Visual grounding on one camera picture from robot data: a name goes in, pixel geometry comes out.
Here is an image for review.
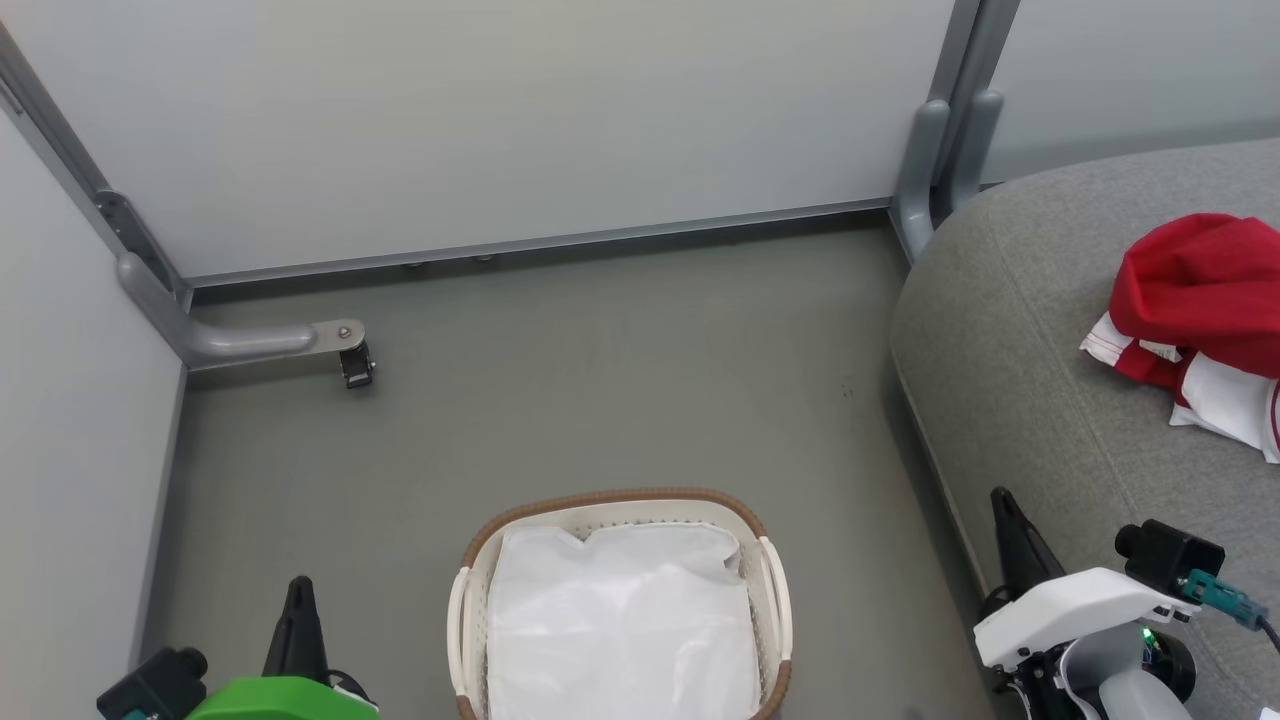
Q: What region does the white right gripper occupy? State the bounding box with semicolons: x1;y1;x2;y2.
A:
974;486;1178;672

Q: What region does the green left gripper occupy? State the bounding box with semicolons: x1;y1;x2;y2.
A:
184;575;382;720

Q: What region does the red and white garment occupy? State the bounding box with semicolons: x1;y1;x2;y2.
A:
1079;211;1280;465

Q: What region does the grey fabric sofa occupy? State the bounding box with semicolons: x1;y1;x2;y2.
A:
889;137;1280;720

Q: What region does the white laundry basket brown rim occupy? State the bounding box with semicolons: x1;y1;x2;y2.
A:
446;486;795;720

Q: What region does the grey partition foot with caster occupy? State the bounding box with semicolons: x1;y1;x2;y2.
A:
114;250;378;390

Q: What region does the white liner cloth in basket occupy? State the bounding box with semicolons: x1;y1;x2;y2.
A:
484;521;763;720

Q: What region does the grey double partition foot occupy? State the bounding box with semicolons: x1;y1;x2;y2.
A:
889;89;1005;263

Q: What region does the teal connector with black cable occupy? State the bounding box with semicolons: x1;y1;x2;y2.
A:
1178;568;1280;646

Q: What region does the grey partition base rail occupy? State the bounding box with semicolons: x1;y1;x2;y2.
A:
184;197;893;292

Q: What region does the grey upright partition post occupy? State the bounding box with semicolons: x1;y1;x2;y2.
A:
928;0;1023;201

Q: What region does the grey partition corner post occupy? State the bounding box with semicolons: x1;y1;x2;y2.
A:
0;18;193;306

